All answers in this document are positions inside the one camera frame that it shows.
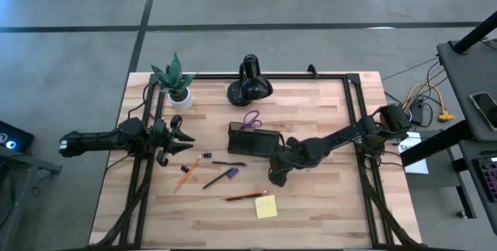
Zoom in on yellow cable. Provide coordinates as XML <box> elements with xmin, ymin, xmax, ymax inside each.
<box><xmin>403</xmin><ymin>82</ymin><xmax>456</xmax><ymax>123</ymax></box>

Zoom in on green snake plant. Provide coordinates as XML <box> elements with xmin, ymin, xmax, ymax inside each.
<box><xmin>150</xmin><ymin>52</ymin><xmax>197</xmax><ymax>96</ymax></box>

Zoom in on black mesh desk organizer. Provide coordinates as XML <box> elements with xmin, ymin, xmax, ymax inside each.
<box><xmin>227</xmin><ymin>121</ymin><xmax>281</xmax><ymax>158</ymax></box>

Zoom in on grey side desk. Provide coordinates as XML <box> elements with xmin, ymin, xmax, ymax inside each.
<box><xmin>436</xmin><ymin>40</ymin><xmax>497</xmax><ymax>143</ymax></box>

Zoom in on black pen on table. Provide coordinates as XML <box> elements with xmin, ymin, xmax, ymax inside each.
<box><xmin>224</xmin><ymin>193</ymin><xmax>265</xmax><ymax>202</ymax></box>

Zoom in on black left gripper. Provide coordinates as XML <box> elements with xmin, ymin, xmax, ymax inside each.
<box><xmin>153</xmin><ymin>114</ymin><xmax>196</xmax><ymax>167</ymax></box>

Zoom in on keyboard with coloured keys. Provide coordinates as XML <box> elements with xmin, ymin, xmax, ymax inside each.
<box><xmin>478</xmin><ymin>156</ymin><xmax>497</xmax><ymax>202</ymax></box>

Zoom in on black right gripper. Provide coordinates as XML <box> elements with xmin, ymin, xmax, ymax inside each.
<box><xmin>268</xmin><ymin>136</ymin><xmax>312</xmax><ymax>188</ymax></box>

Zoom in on orange pencil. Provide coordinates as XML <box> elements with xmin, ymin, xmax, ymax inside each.
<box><xmin>221</xmin><ymin>190</ymin><xmax>269</xmax><ymax>200</ymax></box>
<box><xmin>173</xmin><ymin>154</ymin><xmax>203</xmax><ymax>194</ymax></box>

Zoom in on black device with blue light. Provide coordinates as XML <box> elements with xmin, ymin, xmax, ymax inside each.
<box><xmin>0</xmin><ymin>120</ymin><xmax>35</xmax><ymax>154</ymax></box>

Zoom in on smartphone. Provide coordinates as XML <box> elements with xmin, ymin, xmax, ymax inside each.
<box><xmin>468</xmin><ymin>91</ymin><xmax>497</xmax><ymax>132</ymax></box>

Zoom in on black pen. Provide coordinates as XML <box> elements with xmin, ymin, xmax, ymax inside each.
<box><xmin>211</xmin><ymin>160</ymin><xmax>248</xmax><ymax>167</ymax></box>
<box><xmin>224</xmin><ymin>193</ymin><xmax>265</xmax><ymax>202</ymax></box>
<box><xmin>202</xmin><ymin>169</ymin><xmax>233</xmax><ymax>190</ymax></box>

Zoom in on black power brick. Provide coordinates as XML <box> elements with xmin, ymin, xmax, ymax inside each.
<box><xmin>410</xmin><ymin>96</ymin><xmax>426</xmax><ymax>124</ymax></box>

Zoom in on white paper sheet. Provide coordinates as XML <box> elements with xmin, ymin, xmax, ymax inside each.
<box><xmin>398</xmin><ymin>131</ymin><xmax>430</xmax><ymax>176</ymax></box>

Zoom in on black desk lamp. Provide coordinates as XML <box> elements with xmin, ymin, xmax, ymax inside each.
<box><xmin>227</xmin><ymin>54</ymin><xmax>274</xmax><ymax>107</ymax></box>

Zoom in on white plant pot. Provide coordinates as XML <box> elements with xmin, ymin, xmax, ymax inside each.
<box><xmin>167</xmin><ymin>87</ymin><xmax>194</xmax><ymax>113</ymax></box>

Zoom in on black desk support beam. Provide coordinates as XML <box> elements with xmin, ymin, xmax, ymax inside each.
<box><xmin>399</xmin><ymin>120</ymin><xmax>473</xmax><ymax>166</ymax></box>

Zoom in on purple handled scissors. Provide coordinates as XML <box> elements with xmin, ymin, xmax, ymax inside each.
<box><xmin>239</xmin><ymin>110</ymin><xmax>263</xmax><ymax>131</ymax></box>

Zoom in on grey equipment stand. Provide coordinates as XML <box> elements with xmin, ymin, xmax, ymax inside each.
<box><xmin>0</xmin><ymin>148</ymin><xmax>63</xmax><ymax>251</ymax></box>

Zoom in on black slanted pole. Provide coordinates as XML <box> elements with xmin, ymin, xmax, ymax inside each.
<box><xmin>452</xmin><ymin>9</ymin><xmax>497</xmax><ymax>55</ymax></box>

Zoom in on yellow sticky note pad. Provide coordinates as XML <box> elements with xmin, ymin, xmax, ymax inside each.
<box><xmin>254</xmin><ymin>194</ymin><xmax>279</xmax><ymax>220</ymax></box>

